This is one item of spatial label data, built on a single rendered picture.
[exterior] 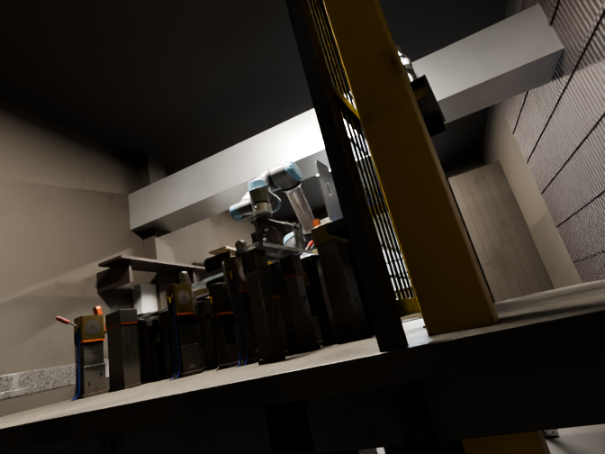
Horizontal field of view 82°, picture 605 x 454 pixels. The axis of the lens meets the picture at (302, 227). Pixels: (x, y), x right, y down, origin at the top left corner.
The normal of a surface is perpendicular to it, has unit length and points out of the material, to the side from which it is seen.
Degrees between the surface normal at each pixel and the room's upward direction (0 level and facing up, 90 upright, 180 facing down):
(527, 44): 90
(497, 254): 90
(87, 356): 90
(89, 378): 90
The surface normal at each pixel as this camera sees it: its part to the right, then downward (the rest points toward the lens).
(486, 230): -0.40, -0.20
